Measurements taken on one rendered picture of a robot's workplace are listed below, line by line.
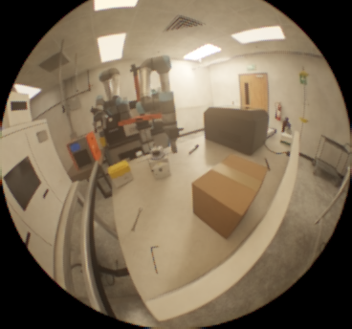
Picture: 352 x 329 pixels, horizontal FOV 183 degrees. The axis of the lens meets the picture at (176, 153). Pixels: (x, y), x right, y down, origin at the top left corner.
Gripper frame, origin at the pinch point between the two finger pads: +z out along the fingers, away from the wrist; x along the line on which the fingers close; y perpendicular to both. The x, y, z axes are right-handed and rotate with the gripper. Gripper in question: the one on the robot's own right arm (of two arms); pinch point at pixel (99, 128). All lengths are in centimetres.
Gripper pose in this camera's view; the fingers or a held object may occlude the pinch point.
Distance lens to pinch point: 101.1
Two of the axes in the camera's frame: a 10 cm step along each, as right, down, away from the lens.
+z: 1.8, 9.8, 0.4
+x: -9.6, 1.6, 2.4
